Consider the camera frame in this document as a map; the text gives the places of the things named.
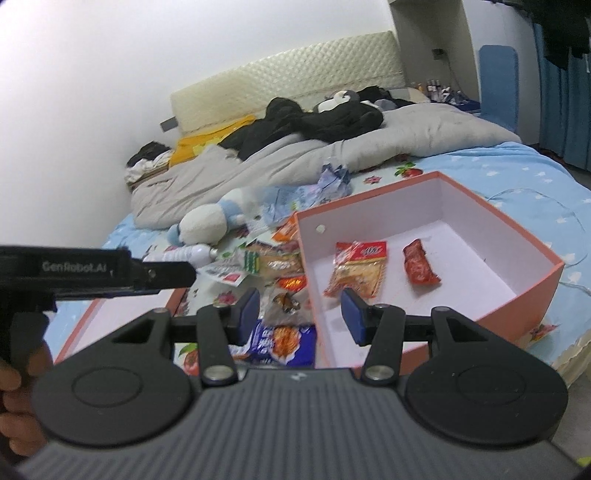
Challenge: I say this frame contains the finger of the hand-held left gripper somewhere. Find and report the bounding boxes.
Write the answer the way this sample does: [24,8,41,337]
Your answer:
[134,261,197,291]

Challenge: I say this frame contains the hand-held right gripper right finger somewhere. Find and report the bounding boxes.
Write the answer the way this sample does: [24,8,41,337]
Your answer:
[342,288,498,385]

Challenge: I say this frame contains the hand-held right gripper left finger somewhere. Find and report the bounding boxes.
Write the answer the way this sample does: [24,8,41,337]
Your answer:
[111,287,262,387]

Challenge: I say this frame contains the clear green-striped snack packet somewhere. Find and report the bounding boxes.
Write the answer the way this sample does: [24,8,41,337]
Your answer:
[244,239,304,278]

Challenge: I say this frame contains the pink cardboard box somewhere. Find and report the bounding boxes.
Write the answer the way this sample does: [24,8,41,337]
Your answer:
[294,171,566,376]

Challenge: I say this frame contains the person's left hand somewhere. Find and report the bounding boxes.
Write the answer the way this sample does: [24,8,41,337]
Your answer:
[0,344,53,459]

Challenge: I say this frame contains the white plastic bottle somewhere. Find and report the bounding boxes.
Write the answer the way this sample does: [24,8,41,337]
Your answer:
[142,244,219,267]

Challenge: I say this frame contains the clear packet with brown snack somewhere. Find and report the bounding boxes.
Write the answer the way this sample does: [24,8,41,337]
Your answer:
[271,290,306,320]

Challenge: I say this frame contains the blue snack packet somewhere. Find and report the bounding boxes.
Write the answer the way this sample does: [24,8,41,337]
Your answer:
[228,322,318,368]

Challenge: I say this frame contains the yellow and red snack packet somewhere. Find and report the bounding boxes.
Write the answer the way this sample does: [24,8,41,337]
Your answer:
[323,240,389,299]

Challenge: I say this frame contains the white and red snack packet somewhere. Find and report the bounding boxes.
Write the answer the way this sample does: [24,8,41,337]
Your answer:
[198,257,249,288]

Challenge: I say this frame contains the small orange-red snack packet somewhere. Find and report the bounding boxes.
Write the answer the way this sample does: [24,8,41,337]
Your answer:
[276,274,308,292]

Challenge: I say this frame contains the white and blue plush toy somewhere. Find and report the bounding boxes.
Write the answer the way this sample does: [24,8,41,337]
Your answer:
[167,186,265,246]

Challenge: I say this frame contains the red sausage packet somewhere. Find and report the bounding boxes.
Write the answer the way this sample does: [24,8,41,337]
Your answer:
[402,238,442,286]

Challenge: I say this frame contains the orange snack packet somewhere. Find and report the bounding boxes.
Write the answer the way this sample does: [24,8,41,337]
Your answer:
[271,216,301,244]

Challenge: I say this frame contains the pile of dark and white clothes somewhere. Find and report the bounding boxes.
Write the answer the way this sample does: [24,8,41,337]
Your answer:
[124,141,175,184]

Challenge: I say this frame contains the crumpled blue-white plastic bag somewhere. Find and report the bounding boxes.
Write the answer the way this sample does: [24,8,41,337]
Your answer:
[257,158,355,228]

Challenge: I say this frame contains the yellow cloth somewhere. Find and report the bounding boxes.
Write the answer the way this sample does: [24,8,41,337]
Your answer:
[168,115,257,168]

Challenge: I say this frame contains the black clothing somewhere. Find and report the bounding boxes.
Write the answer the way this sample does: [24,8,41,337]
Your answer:
[218,96,385,161]

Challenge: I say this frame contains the grey duvet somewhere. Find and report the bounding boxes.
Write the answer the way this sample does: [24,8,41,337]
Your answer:
[130,100,523,230]

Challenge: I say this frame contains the light blue bedsheet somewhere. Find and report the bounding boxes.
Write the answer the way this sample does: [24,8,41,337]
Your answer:
[46,141,591,372]

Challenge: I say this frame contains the cream padded headboard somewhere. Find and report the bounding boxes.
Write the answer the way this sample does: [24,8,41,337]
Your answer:
[170,31,408,136]

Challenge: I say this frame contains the group of small bottles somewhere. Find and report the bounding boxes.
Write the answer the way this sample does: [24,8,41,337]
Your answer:
[410,78,481,112]

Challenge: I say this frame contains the blue chair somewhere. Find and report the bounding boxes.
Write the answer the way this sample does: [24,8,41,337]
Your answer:
[478,45,521,133]

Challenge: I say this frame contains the dark hanging clothes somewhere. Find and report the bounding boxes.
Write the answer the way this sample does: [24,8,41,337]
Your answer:
[505,0,591,72]

